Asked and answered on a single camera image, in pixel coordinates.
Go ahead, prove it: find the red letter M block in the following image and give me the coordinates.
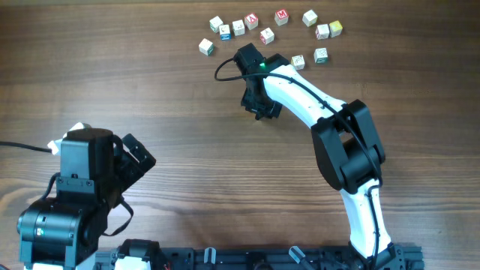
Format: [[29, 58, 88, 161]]
[[274, 9, 290, 26]]

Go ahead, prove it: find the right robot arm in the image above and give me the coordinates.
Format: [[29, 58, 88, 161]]
[[232, 43, 391, 269]]

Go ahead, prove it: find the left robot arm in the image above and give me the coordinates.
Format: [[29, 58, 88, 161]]
[[17, 127, 156, 269]]

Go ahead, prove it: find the white block yellow side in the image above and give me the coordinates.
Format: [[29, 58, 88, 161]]
[[290, 55, 305, 70]]

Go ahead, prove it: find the white block red side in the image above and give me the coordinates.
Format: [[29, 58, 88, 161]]
[[259, 28, 275, 45]]

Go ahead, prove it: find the white block green side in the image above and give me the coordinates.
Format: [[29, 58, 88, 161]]
[[199, 38, 215, 56]]

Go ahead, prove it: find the plain white block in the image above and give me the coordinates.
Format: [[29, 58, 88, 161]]
[[232, 19, 245, 36]]

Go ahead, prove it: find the white block blue side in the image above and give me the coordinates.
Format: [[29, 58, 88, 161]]
[[219, 25, 232, 41]]

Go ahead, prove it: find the red letter A block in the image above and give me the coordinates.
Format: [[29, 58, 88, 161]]
[[244, 13, 259, 30]]

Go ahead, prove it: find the white block teal side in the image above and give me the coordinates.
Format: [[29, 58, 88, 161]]
[[313, 48, 329, 64]]

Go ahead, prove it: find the white block green edge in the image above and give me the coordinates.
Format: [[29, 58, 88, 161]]
[[209, 16, 224, 33]]

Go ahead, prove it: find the white block red edge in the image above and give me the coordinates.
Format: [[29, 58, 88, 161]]
[[315, 24, 330, 40]]

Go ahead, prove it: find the white cube block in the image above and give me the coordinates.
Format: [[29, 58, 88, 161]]
[[302, 10, 318, 27]]

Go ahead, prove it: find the yellow top block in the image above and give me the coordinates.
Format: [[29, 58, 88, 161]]
[[328, 20, 343, 38]]

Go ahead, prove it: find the right black cable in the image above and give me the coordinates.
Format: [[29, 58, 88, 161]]
[[214, 57, 383, 270]]

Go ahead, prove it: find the black cable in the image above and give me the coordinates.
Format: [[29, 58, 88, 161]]
[[0, 140, 53, 154], [214, 57, 383, 270]]

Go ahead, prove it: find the left black cable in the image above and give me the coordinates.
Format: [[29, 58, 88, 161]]
[[0, 140, 53, 154]]

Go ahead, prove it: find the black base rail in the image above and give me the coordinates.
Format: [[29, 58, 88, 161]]
[[80, 244, 425, 270]]

